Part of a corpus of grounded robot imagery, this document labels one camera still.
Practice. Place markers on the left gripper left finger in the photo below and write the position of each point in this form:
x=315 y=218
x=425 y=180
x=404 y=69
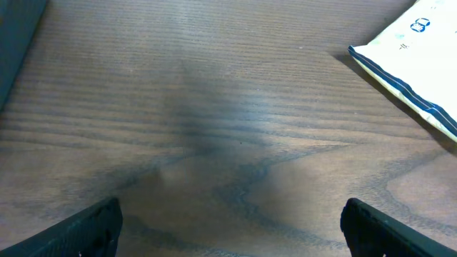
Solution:
x=92 y=232

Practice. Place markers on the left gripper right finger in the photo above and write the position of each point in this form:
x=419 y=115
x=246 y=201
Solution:
x=372 y=233

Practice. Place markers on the grey plastic shopping basket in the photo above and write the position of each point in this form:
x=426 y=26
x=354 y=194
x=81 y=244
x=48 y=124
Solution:
x=19 y=20

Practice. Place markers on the yellow snack bag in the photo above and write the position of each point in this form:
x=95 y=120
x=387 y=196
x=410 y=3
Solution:
x=414 y=58

